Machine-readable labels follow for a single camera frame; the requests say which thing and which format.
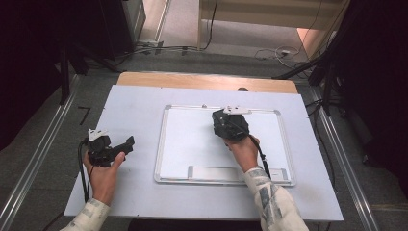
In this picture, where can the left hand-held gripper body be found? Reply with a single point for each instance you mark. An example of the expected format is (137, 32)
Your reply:
(99, 150)

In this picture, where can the metal floor rail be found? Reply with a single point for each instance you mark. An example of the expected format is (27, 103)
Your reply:
(35, 163)
(348, 179)

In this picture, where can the black tripod stand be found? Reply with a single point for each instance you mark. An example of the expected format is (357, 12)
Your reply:
(320, 69)

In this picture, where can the person's left hand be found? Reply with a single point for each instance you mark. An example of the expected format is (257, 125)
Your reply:
(103, 181)

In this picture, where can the metal-framed whiteboard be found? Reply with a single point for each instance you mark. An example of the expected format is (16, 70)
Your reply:
(189, 144)

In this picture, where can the black metal stand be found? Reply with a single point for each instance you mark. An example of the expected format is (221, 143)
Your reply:
(64, 77)

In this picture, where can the dark cabinet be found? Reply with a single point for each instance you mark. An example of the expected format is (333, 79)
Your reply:
(118, 25)

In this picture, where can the beige wooden furniture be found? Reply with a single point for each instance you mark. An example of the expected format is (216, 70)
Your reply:
(272, 14)

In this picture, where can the wooden table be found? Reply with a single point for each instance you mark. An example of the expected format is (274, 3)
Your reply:
(198, 81)

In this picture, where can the large white sheet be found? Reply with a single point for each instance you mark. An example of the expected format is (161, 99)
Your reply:
(138, 106)

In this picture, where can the person's right hand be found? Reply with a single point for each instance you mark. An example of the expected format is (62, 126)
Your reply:
(244, 154)

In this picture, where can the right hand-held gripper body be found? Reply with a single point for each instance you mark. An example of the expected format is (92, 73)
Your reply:
(234, 126)

